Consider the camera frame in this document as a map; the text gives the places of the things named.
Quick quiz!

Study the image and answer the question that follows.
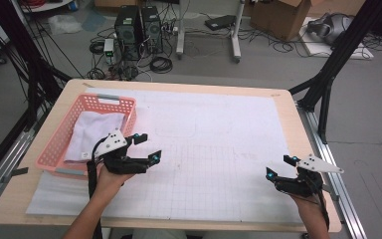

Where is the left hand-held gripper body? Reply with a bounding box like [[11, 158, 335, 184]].
[[94, 128, 152, 175]]

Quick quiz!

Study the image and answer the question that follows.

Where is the lilac printed towel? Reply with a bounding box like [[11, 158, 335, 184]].
[[63, 110, 126, 164]]

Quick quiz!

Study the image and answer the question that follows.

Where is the white round table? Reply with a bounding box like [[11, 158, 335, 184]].
[[19, 0, 74, 14]]

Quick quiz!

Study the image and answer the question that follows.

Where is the white grid mat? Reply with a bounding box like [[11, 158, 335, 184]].
[[25, 87, 303, 224]]

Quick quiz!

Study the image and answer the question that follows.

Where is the black flat box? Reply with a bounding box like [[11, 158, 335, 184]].
[[204, 14, 237, 32]]

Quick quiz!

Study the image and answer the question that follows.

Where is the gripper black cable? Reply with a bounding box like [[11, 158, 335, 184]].
[[86, 145, 103, 239], [307, 178, 331, 230]]

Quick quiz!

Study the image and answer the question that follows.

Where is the grey rounded appliance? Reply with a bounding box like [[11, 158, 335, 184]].
[[306, 12, 354, 46]]

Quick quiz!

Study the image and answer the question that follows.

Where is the black metal frame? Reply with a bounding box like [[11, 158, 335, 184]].
[[0, 0, 73, 133], [287, 0, 382, 144]]

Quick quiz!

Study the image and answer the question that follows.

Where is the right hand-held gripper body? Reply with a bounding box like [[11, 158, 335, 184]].
[[273, 153, 345, 198]]

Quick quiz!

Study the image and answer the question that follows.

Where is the person's right hand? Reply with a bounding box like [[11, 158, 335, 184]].
[[291, 192, 327, 220]]

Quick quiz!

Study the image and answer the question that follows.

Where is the coiled black cable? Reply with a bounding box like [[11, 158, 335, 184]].
[[149, 56, 174, 75]]

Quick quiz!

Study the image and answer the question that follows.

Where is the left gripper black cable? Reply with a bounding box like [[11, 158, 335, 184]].
[[86, 145, 103, 239]]

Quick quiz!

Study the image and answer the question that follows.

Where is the pink perforated plastic basket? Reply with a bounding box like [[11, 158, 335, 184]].
[[34, 93, 137, 180]]

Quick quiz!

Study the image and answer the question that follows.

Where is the grey metal bracket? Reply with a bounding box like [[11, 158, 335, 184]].
[[1, 166, 29, 183], [322, 183, 340, 202]]

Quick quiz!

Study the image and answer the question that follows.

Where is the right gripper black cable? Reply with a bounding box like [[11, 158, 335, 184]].
[[307, 178, 331, 230]]

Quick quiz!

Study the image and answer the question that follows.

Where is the white metal stand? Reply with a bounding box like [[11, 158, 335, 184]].
[[175, 0, 247, 64]]

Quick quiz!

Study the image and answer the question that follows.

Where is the aluminium rail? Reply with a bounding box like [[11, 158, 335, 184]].
[[0, 109, 48, 217], [296, 103, 367, 239]]

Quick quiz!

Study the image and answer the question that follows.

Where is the white power adapter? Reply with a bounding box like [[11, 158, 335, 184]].
[[102, 38, 115, 64]]

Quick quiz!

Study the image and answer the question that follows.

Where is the wide black computer tower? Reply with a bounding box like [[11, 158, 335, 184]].
[[113, 5, 143, 62]]

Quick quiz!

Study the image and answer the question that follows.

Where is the open cardboard box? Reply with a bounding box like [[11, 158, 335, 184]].
[[249, 0, 312, 42]]

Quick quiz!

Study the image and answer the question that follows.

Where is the clear plastic bag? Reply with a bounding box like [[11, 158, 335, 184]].
[[48, 13, 84, 36]]

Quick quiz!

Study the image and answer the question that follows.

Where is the white flat panel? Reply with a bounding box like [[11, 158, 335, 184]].
[[299, 16, 375, 61]]

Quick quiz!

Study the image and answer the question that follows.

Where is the person's left hand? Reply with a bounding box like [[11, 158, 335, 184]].
[[94, 163, 135, 200]]

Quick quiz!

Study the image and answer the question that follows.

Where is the narrow black computer tower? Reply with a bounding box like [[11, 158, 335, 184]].
[[140, 5, 164, 56]]

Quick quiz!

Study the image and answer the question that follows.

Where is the teal plastic sheet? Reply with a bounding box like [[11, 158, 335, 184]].
[[81, 9, 107, 33]]

